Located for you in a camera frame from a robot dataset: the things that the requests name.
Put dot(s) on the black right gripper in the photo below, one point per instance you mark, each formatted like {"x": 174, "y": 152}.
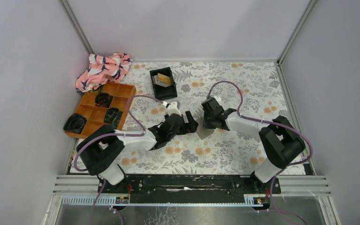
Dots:
{"x": 206, "y": 124}

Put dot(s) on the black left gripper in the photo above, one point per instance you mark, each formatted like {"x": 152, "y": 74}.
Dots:
{"x": 189, "y": 127}

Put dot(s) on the black plastic card tray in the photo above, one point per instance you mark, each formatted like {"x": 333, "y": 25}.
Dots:
{"x": 163, "y": 93}

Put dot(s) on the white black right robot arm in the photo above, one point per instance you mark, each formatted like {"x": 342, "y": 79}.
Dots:
{"x": 281, "y": 142}

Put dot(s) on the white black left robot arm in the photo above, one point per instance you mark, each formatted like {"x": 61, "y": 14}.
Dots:
{"x": 99, "y": 151}

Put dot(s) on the floral patterned table mat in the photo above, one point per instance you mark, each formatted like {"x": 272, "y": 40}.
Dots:
{"x": 223, "y": 152}

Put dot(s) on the dark rolled belt right compartment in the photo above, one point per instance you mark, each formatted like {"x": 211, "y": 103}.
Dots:
{"x": 113, "y": 117}

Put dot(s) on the dark rolled belt compartment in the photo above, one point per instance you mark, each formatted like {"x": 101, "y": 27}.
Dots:
{"x": 113, "y": 117}
{"x": 103, "y": 100}

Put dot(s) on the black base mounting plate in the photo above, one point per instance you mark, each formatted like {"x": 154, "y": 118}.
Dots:
{"x": 216, "y": 189}

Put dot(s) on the orange compartment organizer tray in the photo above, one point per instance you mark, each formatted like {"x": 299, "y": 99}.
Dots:
{"x": 95, "y": 115}

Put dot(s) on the dark rolled belt upper compartment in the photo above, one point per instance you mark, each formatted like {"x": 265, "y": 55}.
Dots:
{"x": 103, "y": 100}

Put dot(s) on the pink navy patterned cloth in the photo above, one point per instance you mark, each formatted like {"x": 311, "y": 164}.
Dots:
{"x": 102, "y": 70}

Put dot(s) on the dark rolled belt outside tray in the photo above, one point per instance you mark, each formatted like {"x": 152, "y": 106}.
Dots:
{"x": 75, "y": 123}

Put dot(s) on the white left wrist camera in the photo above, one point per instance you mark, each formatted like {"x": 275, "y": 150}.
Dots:
{"x": 172, "y": 108}

